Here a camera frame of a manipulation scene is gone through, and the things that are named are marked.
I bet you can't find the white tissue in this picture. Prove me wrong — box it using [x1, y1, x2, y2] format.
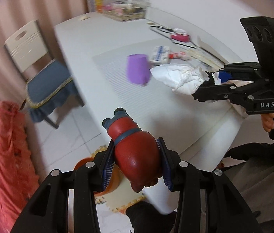
[150, 64, 222, 95]

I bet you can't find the purple silicone cup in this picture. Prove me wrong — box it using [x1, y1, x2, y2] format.
[126, 54, 151, 85]

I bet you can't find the red bear figurine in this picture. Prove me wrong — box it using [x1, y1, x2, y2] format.
[102, 107, 162, 192]

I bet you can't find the right hand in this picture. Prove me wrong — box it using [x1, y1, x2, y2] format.
[260, 114, 274, 133]

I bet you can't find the red bed quilt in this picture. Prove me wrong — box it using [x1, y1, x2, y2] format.
[0, 101, 39, 232]

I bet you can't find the textured white table mat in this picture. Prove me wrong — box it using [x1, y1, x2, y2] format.
[93, 39, 233, 153]

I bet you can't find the white medicine box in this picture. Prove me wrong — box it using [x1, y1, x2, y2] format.
[150, 45, 171, 65]

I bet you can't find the pink white iron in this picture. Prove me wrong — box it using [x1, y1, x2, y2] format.
[171, 28, 190, 43]

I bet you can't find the foam puzzle mat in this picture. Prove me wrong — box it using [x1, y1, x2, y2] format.
[89, 145, 148, 214]

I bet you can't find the orange basket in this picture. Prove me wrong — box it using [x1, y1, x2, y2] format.
[73, 157, 121, 197]

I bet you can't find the clear storage basket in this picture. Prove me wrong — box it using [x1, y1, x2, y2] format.
[102, 0, 151, 22]

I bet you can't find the chair with blue cushion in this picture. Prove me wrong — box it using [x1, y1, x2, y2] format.
[4, 21, 84, 129]

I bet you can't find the pink curtain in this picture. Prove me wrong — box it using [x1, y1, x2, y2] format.
[0, 0, 87, 104]

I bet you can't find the black power cable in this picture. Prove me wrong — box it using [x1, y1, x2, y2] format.
[149, 25, 198, 49]

